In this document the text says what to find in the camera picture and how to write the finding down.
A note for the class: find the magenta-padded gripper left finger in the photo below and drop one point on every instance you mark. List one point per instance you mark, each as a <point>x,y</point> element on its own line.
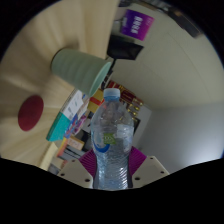
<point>75,173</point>

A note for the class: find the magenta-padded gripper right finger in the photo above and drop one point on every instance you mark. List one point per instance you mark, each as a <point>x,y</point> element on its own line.
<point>150,171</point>

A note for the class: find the clear plastic water bottle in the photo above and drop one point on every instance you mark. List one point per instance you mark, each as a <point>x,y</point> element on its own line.
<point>111,150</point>

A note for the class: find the pale yellow notebook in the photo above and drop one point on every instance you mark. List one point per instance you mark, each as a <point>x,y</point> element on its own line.
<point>48,156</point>

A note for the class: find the teal book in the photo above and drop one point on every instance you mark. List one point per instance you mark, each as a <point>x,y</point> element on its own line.
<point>58,128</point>

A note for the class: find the blue colourful book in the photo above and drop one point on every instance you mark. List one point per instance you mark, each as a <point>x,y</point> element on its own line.
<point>77,125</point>

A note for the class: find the white booklet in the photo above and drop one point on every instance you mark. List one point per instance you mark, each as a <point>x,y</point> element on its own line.
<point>76,103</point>

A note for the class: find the wooden shelf unit with trophies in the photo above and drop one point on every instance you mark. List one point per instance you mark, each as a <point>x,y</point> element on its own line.
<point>131,100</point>

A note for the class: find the flat round red coaster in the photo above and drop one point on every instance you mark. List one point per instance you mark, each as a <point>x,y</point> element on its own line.
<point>30,113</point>

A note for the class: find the yellow gift box red ribbon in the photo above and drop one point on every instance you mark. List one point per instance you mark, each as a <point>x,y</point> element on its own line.
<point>96,100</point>

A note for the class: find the light green cup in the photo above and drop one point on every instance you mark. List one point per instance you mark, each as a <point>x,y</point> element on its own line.
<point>78,68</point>

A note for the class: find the black office chair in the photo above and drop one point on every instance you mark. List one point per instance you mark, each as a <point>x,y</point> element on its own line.
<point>123,48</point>

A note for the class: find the purple sign board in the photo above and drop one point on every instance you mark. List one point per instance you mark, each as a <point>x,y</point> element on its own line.
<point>137,25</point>

